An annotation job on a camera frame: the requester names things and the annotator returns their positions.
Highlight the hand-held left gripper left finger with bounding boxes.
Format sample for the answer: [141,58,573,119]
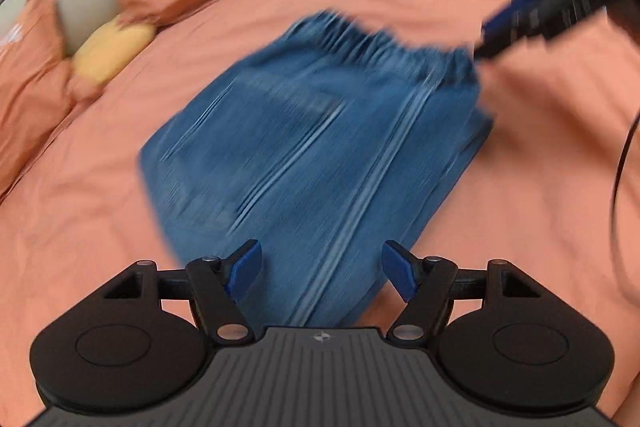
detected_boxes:
[102,238,263,346]

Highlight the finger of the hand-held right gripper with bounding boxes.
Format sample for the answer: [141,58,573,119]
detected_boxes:
[472,0,546,62]

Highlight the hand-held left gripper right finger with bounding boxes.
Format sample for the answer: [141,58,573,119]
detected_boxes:
[381,239,544,347]

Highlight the blue denim pants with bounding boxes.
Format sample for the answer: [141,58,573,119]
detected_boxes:
[137,9,496,328]

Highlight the orange bed sheet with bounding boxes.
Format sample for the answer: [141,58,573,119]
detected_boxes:
[0,0,640,427]

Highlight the yellow cushion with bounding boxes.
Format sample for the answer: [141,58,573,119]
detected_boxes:
[72,19,156,85]

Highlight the black cable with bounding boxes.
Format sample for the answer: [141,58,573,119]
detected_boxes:
[609,104,640,293]

